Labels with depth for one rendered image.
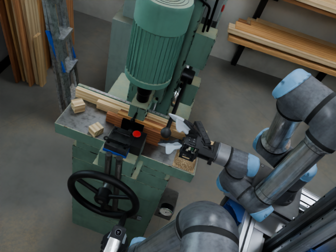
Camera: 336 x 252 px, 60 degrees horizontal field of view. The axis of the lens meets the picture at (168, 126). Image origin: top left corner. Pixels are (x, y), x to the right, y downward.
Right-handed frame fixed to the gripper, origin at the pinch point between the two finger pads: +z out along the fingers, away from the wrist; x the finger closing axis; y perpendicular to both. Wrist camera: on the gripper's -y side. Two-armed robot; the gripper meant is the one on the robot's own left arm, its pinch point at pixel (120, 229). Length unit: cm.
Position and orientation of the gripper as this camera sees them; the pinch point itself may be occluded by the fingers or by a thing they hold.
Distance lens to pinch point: 117.7
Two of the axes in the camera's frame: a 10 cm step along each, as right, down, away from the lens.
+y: -3.3, 9.1, 2.4
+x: 9.4, 3.4, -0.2
